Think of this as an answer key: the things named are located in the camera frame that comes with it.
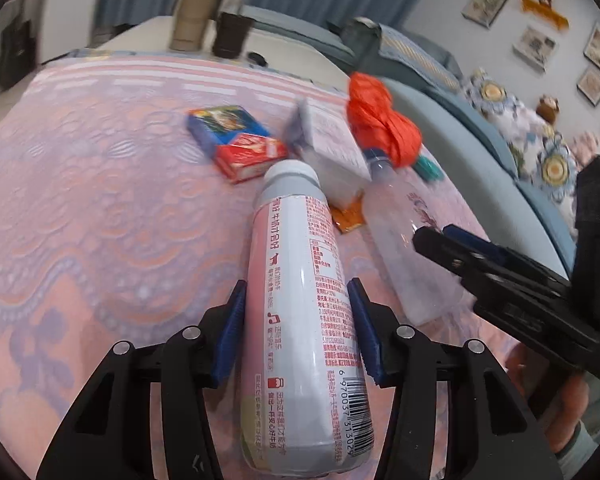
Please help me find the white milk bottle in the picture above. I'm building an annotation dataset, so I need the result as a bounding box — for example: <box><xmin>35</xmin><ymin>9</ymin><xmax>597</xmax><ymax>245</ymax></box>
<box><xmin>240</xmin><ymin>159</ymin><xmax>374</xmax><ymax>478</ymax></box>

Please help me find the person's right hand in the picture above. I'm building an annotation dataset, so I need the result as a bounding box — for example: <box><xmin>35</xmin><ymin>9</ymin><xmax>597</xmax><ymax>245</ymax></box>
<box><xmin>505</xmin><ymin>344</ymin><xmax>590</xmax><ymax>454</ymax></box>

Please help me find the blue grey sofa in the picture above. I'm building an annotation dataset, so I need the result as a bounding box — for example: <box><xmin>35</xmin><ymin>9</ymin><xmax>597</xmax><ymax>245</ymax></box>
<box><xmin>239</xmin><ymin>6</ymin><xmax>576</xmax><ymax>276</ymax></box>

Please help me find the clear plastic bottle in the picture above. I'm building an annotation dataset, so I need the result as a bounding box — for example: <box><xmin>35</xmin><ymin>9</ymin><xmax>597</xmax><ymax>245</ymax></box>
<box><xmin>362</xmin><ymin>148</ymin><xmax>468</xmax><ymax>327</ymax></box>

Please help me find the floral cushion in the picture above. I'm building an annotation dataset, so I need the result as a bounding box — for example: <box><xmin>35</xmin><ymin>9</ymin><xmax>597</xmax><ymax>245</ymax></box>
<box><xmin>462</xmin><ymin>70</ymin><xmax>579</xmax><ymax>238</ymax></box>

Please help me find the teal small wrapper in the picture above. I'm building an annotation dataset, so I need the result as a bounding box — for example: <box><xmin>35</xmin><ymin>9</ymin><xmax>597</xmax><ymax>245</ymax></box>
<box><xmin>413</xmin><ymin>155</ymin><xmax>444</xmax><ymax>182</ymax></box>

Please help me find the brown plush toy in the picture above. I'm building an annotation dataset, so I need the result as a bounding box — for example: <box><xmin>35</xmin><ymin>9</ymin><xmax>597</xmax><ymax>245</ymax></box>
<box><xmin>535</xmin><ymin>94</ymin><xmax>560</xmax><ymax>126</ymax></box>

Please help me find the pink lace tablecloth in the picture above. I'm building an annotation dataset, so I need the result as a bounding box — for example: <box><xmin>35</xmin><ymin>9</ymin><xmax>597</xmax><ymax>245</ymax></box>
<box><xmin>0</xmin><ymin>49</ymin><xmax>522</xmax><ymax>480</ymax></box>

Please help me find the orange foil wrapper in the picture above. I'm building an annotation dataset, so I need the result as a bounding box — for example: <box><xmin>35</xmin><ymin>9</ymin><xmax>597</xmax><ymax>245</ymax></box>
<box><xmin>329</xmin><ymin>193</ymin><xmax>365</xmax><ymax>234</ymax></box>

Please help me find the orange plastic bag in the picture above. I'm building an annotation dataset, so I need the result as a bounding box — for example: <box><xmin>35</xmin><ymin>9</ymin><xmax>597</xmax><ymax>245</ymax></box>
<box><xmin>347</xmin><ymin>73</ymin><xmax>422</xmax><ymax>168</ymax></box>

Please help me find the white carton box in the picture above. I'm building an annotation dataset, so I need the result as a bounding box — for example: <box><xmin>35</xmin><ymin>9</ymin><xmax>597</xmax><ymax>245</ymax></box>
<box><xmin>283</xmin><ymin>98</ymin><xmax>370</xmax><ymax>209</ymax></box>

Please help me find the blue red cigarette box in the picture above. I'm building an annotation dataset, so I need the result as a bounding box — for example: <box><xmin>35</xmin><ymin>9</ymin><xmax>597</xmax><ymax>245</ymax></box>
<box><xmin>186</xmin><ymin>105</ymin><xmax>288</xmax><ymax>183</ymax></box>

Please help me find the striped sofa armrest towel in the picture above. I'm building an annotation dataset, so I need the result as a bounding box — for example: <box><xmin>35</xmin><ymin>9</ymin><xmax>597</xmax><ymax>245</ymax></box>
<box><xmin>341</xmin><ymin>15</ymin><xmax>464</xmax><ymax>94</ymax></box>

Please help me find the white coffee table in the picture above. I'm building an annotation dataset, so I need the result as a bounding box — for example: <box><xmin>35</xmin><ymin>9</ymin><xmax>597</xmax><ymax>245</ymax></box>
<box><xmin>97</xmin><ymin>14</ymin><xmax>351</xmax><ymax>94</ymax></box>

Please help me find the black car key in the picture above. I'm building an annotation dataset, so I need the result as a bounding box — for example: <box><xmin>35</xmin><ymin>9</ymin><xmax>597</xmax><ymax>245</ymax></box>
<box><xmin>247</xmin><ymin>52</ymin><xmax>268</xmax><ymax>67</ymax></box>

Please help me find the dark brown cup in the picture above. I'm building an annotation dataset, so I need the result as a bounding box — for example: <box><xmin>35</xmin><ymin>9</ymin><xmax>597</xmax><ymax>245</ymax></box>
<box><xmin>212</xmin><ymin>12</ymin><xmax>254</xmax><ymax>60</ymax></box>

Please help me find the beige thermos flask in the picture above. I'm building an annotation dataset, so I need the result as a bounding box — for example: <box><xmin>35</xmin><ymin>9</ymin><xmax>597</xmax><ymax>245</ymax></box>
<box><xmin>170</xmin><ymin>0</ymin><xmax>220</xmax><ymax>52</ymax></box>

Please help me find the orange wall shelf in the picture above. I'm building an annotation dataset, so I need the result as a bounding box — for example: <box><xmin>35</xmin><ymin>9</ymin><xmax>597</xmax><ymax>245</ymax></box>
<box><xmin>520</xmin><ymin>0</ymin><xmax>569</xmax><ymax>32</ymax></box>

